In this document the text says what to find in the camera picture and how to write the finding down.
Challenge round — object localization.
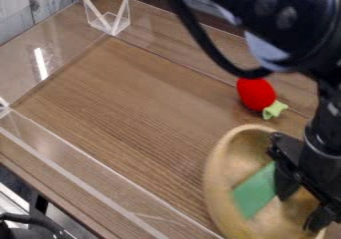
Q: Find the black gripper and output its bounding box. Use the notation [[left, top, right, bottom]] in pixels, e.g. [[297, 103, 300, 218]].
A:
[[269, 126, 341, 233]]

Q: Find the green foam block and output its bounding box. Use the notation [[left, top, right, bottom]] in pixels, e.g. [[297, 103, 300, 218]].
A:
[[233, 162, 276, 219]]

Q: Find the light wooden bowl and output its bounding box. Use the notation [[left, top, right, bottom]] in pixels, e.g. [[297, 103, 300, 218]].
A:
[[202, 124, 325, 239]]

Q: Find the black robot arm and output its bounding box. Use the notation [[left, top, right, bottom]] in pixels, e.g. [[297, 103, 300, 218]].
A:
[[167, 0, 341, 232]]

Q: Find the red plush strawberry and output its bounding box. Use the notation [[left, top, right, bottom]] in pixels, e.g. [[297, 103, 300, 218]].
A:
[[237, 78, 289, 120]]

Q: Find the black metal table leg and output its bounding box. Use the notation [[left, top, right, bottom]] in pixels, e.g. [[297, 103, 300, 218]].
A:
[[28, 192, 78, 239]]

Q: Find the black cable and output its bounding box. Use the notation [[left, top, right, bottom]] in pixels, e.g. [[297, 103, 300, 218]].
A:
[[0, 212, 68, 239]]

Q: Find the clear acrylic tray wall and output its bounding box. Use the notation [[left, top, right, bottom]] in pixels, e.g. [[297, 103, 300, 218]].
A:
[[0, 97, 217, 239]]

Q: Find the clear acrylic corner bracket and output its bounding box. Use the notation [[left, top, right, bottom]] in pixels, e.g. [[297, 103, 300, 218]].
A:
[[83, 0, 131, 36]]

